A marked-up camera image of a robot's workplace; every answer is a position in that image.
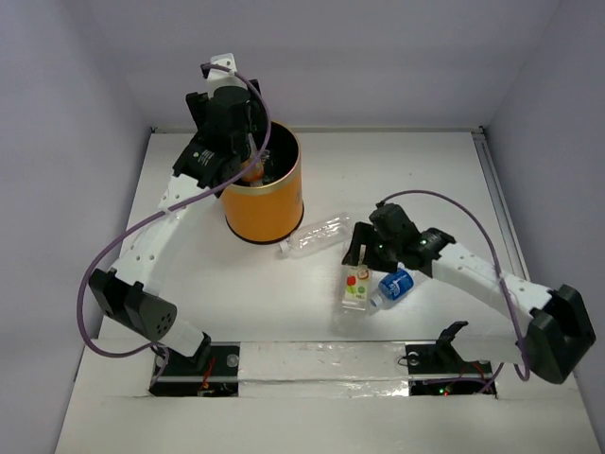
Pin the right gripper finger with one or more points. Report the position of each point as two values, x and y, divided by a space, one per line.
363 234
371 258

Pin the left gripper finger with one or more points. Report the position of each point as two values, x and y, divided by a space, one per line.
257 113
196 104

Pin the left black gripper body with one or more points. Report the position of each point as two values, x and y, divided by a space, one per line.
247 143

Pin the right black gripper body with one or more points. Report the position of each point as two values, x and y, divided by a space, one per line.
390 249

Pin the clear unlabelled bottle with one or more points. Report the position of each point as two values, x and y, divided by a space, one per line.
317 237

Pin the blue label bottle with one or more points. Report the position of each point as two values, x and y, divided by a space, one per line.
393 288

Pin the apple juice label bottle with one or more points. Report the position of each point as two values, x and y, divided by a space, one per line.
356 287

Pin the orange label bottle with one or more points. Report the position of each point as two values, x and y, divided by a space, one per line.
255 168

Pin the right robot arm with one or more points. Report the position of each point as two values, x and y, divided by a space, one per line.
552 328

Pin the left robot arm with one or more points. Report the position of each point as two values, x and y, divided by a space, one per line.
129 291

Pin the orange cylindrical bin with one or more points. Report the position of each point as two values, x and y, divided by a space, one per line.
269 213

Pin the silver foil tape strip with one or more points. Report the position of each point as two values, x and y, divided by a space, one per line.
349 369

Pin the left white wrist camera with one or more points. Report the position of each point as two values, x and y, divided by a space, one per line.
218 73

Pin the aluminium rail at right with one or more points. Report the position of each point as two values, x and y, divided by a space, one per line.
514 253

